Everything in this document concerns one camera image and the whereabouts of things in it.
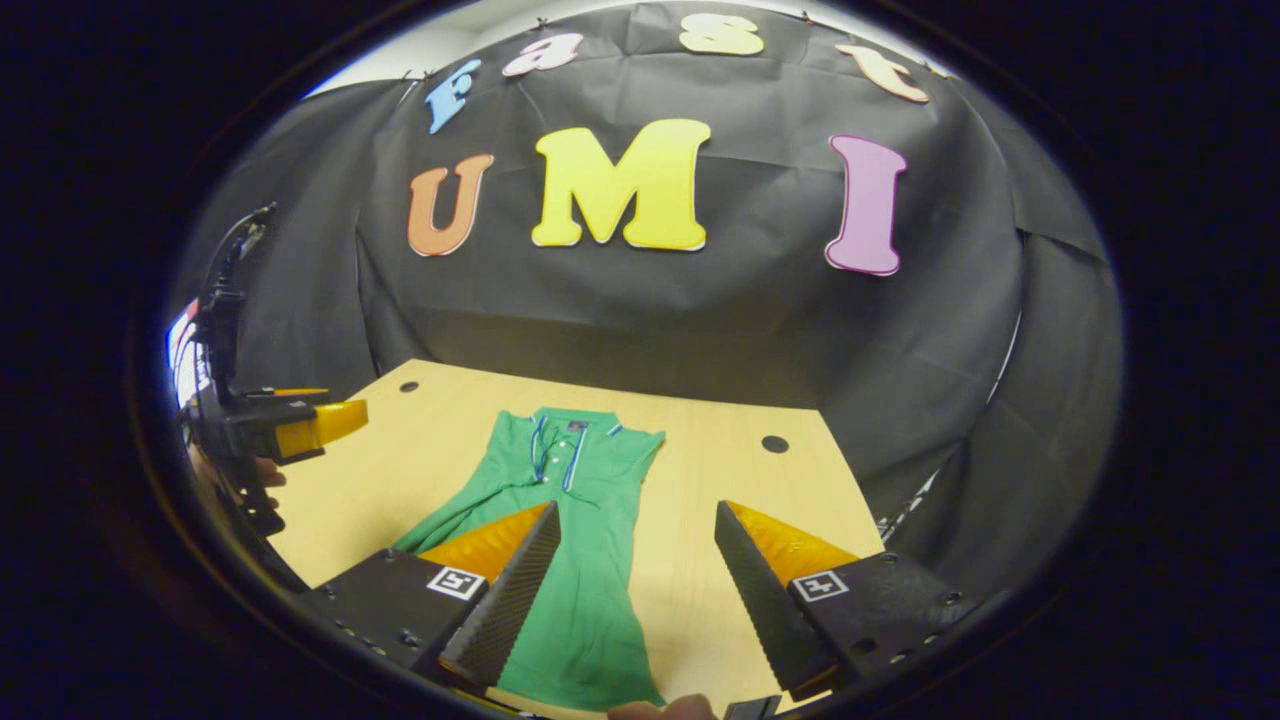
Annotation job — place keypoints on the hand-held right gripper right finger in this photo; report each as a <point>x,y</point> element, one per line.
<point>760,600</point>

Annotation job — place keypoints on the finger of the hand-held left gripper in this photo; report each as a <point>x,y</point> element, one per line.
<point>300,392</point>
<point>320,425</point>

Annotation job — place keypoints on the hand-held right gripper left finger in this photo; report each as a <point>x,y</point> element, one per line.
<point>505,600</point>

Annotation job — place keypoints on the green T-shirt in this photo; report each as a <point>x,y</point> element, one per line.
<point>590,560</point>

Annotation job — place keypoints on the white printed board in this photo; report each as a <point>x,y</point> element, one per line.
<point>182,350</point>

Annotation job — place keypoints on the black backdrop cloth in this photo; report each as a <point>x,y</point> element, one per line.
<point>750,330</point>

